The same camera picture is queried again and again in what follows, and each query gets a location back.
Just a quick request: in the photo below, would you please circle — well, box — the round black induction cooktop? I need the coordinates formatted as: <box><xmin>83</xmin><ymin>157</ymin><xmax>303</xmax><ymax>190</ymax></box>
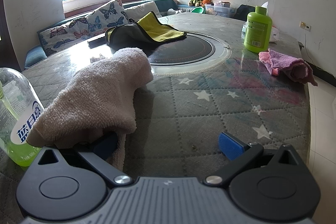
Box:
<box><xmin>142</xmin><ymin>32</ymin><xmax>233</xmax><ymax>75</ymax></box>

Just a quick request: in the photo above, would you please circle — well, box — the black remote control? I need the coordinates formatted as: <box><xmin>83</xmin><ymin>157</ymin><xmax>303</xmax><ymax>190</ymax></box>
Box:
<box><xmin>87</xmin><ymin>35</ymin><xmax>107</xmax><ymax>48</ymax></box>

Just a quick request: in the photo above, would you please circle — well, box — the yellow and grey cloth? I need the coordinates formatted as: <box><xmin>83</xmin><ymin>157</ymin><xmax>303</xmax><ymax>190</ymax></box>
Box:
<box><xmin>105</xmin><ymin>11</ymin><xmax>187</xmax><ymax>51</ymax></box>

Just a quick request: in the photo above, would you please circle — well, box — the clear pump bottle green soap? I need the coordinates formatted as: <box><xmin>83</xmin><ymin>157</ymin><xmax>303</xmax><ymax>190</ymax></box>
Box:
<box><xmin>0</xmin><ymin>68</ymin><xmax>45</xmax><ymax>167</ymax></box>

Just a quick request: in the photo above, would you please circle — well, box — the purple and pink cloth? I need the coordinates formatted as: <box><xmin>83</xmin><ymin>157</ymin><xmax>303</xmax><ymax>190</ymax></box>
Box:
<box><xmin>259</xmin><ymin>49</ymin><xmax>318</xmax><ymax>86</ymax></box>

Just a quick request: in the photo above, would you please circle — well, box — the black backpack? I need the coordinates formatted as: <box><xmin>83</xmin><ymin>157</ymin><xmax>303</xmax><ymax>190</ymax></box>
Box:
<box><xmin>233</xmin><ymin>4</ymin><xmax>256</xmax><ymax>22</ymax></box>

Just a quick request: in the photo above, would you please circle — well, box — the clear plastic storage box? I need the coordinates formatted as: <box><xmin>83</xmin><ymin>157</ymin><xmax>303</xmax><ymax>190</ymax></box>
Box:
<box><xmin>205</xmin><ymin>1</ymin><xmax>236</xmax><ymax>19</ymax></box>

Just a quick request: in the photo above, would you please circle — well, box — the butterfly print pillow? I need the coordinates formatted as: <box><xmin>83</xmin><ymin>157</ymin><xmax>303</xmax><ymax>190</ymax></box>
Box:
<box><xmin>37</xmin><ymin>16</ymin><xmax>91</xmax><ymax>57</ymax></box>
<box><xmin>87</xmin><ymin>0</ymin><xmax>130</xmax><ymax>34</ymax></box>

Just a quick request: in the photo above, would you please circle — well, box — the green plastic bottle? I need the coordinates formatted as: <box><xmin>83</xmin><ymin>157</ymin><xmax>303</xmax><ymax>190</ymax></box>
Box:
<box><xmin>244</xmin><ymin>5</ymin><xmax>273</xmax><ymax>54</ymax></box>

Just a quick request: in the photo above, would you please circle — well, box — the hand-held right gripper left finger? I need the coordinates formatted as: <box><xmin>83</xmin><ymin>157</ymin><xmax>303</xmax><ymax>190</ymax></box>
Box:
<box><xmin>38</xmin><ymin>132</ymin><xmax>132</xmax><ymax>188</ymax></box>

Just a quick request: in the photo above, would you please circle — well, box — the pale pink towel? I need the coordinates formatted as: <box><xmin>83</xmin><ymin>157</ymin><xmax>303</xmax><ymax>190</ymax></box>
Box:
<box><xmin>26</xmin><ymin>47</ymin><xmax>154</xmax><ymax>172</ymax></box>

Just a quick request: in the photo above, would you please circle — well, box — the grey star print tablecloth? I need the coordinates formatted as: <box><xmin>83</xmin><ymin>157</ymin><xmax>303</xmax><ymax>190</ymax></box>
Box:
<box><xmin>0</xmin><ymin>12</ymin><xmax>311</xmax><ymax>224</ymax></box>

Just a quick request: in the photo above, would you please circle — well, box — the blue sofa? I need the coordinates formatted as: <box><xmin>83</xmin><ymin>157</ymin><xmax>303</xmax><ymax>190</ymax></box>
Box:
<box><xmin>24</xmin><ymin>0</ymin><xmax>195</xmax><ymax>71</ymax></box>

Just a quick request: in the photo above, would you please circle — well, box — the white pillow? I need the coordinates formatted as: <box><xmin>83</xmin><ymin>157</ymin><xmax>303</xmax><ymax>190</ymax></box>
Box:
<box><xmin>123</xmin><ymin>0</ymin><xmax>163</xmax><ymax>22</ymax></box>

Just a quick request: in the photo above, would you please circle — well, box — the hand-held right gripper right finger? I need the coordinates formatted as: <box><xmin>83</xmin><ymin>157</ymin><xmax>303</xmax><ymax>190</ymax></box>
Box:
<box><xmin>203</xmin><ymin>132</ymin><xmax>300</xmax><ymax>186</ymax></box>

